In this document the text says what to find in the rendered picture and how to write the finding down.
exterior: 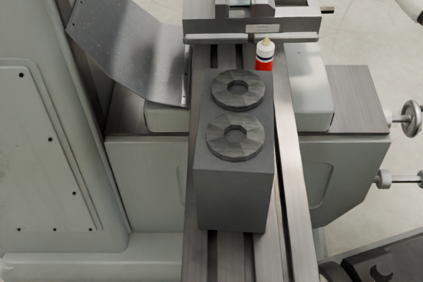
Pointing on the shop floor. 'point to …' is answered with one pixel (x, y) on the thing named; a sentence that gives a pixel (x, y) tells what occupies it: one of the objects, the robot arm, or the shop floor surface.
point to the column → (53, 123)
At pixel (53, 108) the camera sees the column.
